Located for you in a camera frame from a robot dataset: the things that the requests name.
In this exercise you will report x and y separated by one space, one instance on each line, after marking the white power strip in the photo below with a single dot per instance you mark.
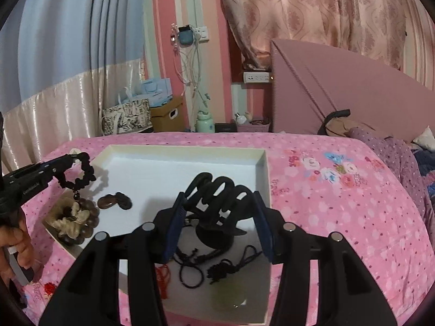
257 77

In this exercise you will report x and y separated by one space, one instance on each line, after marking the cream satin curtain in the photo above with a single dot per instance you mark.
68 108

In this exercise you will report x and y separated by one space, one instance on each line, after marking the dark blue patterned quilt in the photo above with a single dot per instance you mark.
426 166

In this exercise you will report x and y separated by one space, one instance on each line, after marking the white pillow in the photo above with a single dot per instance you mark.
426 139

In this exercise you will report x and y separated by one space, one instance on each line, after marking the light blue gift bag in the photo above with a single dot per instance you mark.
156 90

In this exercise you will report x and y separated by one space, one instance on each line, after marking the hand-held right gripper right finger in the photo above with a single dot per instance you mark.
265 231

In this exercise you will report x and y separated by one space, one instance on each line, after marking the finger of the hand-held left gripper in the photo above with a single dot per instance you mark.
64 163

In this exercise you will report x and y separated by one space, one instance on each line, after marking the pink basket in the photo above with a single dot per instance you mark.
253 127

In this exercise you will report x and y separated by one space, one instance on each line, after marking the pink floral bedsheet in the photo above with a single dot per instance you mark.
340 227

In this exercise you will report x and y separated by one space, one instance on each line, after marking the black-and-white patterned tote bag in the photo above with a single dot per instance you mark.
125 119

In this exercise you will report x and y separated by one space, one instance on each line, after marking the white wall socket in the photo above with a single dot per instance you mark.
203 34

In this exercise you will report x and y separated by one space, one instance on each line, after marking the pink ribbed headboard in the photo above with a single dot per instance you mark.
356 91

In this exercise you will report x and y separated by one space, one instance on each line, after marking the person's left hand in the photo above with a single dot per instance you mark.
23 244

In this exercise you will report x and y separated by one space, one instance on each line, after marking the small white bottle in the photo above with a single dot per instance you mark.
240 118

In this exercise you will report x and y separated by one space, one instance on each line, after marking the small black box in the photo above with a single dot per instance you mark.
225 127

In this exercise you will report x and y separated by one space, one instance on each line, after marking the pink patterned curtain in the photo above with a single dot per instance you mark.
306 13

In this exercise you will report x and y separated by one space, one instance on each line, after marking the blue charger device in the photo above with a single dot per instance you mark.
186 36

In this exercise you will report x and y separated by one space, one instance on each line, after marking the brown stone pendant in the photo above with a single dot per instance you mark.
112 202

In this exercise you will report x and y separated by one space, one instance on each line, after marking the light blue curtain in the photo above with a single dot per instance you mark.
51 40

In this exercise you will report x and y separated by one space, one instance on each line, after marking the purple dotted quilt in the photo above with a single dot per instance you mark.
390 156

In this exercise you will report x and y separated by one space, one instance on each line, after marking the brown cardboard storage box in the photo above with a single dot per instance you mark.
168 115

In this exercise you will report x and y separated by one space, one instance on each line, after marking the black hair claw clip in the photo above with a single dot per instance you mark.
217 234

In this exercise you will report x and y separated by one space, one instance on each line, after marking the mint green water bottle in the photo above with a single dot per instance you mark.
205 122

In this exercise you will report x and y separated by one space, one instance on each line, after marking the pale blue gift bag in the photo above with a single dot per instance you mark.
127 96

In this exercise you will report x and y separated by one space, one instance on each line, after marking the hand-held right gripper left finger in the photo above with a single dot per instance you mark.
173 234

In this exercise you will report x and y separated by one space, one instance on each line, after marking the white shallow box tray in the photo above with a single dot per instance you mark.
153 173

